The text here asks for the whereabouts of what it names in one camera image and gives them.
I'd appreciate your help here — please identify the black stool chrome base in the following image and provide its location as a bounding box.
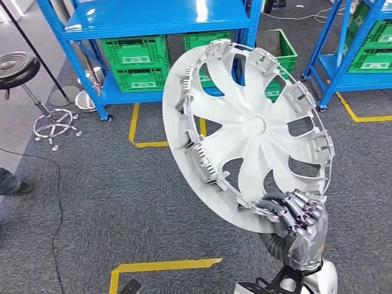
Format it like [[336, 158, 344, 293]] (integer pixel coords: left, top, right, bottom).
[[0, 51, 83, 152]]

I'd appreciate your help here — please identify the silver plastic wheel hubcap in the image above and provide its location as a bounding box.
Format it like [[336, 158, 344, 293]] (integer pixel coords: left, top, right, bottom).
[[162, 39, 336, 235]]

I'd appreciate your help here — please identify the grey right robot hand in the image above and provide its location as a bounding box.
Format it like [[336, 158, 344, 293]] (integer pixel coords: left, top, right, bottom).
[[255, 188, 329, 272]]

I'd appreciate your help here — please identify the white floor cable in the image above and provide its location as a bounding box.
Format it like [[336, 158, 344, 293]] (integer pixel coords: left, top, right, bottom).
[[261, 4, 348, 25]]

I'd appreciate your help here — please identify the black floor cable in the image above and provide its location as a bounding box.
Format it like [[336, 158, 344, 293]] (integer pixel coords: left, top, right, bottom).
[[0, 148, 63, 294]]

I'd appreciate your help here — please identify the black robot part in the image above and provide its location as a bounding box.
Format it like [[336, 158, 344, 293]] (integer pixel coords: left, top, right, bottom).
[[119, 279, 142, 294]]

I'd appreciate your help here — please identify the chrome stanchion post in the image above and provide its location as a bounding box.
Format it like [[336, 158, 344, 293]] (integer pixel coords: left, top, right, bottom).
[[75, 40, 98, 112], [78, 40, 106, 88]]

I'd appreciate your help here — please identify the blue metal shelf rack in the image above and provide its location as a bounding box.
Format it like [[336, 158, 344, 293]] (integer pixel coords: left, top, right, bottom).
[[36, 0, 264, 122], [301, 0, 392, 112]]

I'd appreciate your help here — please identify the black pole grey base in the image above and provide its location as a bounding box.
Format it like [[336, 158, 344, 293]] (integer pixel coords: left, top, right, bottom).
[[0, 0, 81, 108]]

